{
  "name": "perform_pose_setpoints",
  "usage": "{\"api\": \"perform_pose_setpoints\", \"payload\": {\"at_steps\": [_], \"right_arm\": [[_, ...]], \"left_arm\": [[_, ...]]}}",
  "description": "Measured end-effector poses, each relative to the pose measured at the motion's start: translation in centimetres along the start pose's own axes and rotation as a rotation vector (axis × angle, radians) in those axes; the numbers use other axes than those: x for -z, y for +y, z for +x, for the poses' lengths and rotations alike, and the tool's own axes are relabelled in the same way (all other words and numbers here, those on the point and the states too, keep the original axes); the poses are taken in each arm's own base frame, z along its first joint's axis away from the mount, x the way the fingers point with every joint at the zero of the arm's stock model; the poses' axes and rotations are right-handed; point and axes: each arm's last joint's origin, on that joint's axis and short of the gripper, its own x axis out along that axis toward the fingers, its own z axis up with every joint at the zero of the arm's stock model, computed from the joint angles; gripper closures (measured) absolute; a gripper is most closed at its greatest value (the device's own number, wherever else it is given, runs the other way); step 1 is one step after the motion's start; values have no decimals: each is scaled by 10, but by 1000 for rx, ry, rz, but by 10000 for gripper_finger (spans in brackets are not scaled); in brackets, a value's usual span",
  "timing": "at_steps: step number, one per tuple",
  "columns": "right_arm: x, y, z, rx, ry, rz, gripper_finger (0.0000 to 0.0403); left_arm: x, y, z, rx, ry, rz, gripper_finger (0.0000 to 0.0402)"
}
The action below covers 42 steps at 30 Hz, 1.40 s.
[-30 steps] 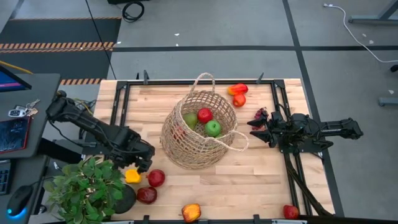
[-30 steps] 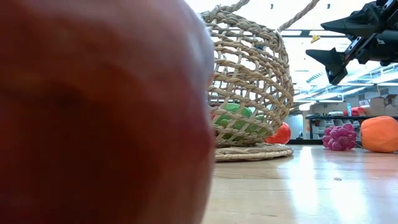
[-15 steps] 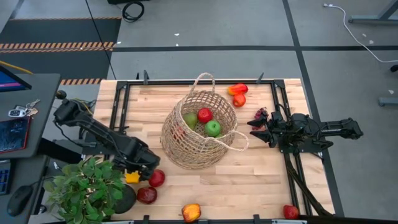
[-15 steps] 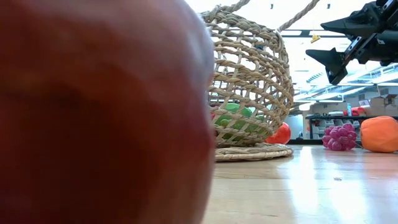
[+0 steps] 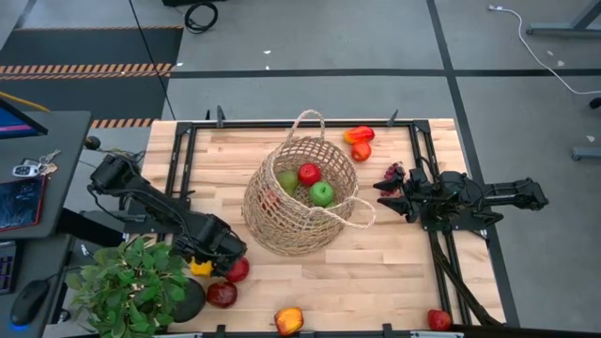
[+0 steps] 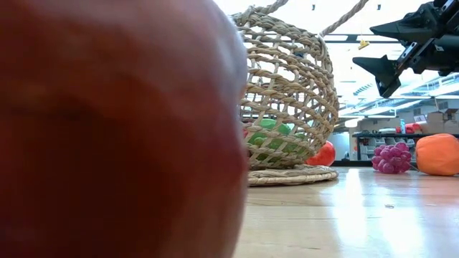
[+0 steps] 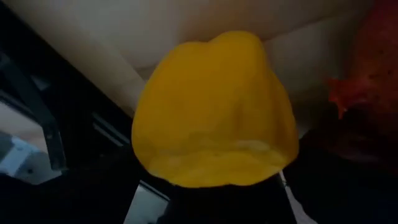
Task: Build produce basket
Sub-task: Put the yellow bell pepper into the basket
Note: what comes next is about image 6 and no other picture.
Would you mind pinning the cardboard box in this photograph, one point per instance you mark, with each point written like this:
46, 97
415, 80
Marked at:
435, 120

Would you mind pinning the yellow hanging tag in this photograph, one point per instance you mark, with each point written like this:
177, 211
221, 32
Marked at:
363, 44

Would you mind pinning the purple grape bunch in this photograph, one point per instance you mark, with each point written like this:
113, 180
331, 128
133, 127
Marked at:
391, 157

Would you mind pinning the small green fruit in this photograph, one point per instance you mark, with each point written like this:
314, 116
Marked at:
269, 125

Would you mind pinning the blue bottle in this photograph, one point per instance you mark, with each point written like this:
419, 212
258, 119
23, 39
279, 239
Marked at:
402, 126

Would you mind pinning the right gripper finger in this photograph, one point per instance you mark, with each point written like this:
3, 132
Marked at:
416, 27
387, 75

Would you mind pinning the black shelf table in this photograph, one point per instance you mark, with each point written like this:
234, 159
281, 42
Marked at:
394, 135

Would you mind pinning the green mango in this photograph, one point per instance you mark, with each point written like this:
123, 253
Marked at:
276, 145

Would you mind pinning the red plastic container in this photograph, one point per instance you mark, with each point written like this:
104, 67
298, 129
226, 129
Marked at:
409, 128

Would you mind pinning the yellow red apple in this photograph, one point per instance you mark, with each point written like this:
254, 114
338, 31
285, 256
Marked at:
107, 143

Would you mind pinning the orange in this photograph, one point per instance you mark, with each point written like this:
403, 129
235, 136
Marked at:
437, 154

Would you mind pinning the woven wicker basket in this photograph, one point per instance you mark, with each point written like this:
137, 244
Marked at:
287, 89

